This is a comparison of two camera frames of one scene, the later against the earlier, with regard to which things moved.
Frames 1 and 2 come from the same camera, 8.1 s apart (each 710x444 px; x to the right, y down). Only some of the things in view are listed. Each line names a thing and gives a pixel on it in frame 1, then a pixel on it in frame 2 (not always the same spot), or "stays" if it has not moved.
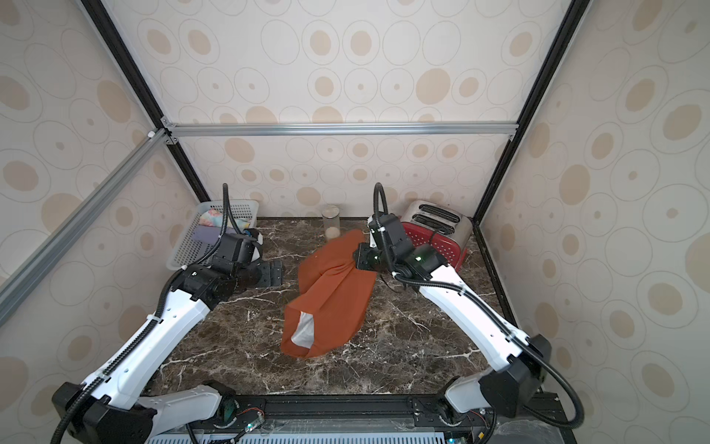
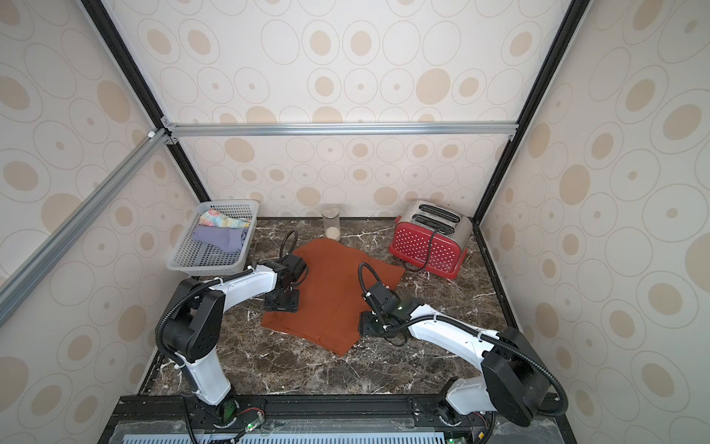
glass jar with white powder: [331, 220] stays
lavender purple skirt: [209, 234] stays
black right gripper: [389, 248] → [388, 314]
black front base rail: [371, 419] stays
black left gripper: [270, 275] → [275, 307]
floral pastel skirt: [214, 216] stays
